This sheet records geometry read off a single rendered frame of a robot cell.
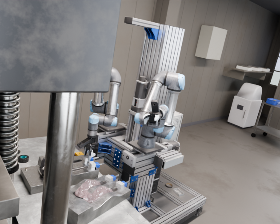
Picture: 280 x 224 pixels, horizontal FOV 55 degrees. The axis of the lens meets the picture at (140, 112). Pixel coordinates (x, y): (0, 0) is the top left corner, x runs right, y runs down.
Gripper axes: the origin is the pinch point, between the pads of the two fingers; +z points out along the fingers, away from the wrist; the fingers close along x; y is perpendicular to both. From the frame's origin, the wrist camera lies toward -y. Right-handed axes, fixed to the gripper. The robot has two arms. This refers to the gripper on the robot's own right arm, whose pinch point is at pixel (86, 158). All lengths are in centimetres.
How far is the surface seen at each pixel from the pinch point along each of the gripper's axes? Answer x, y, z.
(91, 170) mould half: -16.7, -4.1, 1.5
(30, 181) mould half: -10.7, -46.6, 4.5
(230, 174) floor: 30, 282, 91
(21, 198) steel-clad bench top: -19, -54, 10
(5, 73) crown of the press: -129, -87, -93
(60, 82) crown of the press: -129, -79, -92
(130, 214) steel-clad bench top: -62, 3, 11
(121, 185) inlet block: -41.1, 7.6, 2.3
